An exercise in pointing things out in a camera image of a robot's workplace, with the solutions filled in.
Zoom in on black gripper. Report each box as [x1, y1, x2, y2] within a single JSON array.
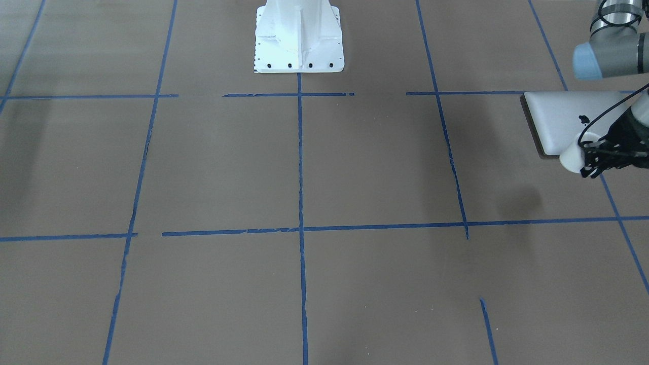
[[578, 108, 648, 178]]

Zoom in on white paper cup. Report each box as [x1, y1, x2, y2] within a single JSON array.
[[559, 133, 586, 174]]

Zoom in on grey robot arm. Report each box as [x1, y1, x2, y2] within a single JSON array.
[[573, 1, 648, 178]]

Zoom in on silver closed laptop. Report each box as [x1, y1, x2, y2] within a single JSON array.
[[521, 91, 625, 159]]

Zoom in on black cable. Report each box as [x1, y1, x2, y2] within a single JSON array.
[[578, 84, 649, 145]]

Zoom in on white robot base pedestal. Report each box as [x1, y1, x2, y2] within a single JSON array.
[[253, 1, 345, 74]]

